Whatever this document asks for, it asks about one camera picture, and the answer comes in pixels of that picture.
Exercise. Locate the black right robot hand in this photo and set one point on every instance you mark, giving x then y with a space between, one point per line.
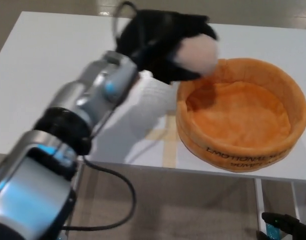
285 225

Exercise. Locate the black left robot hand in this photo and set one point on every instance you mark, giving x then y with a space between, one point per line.
157 37

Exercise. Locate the pink round plush toy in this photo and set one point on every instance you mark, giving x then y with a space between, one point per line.
199 55

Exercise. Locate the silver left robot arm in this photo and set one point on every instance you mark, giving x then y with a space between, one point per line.
68 112

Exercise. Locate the orange plush round plate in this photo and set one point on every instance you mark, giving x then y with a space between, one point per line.
237 125

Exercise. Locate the white table leg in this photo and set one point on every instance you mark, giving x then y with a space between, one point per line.
260 205
295 200

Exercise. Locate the short beige masking tape strip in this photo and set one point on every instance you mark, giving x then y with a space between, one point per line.
165 135

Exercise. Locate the long beige masking tape strip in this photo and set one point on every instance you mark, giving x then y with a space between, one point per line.
170 152

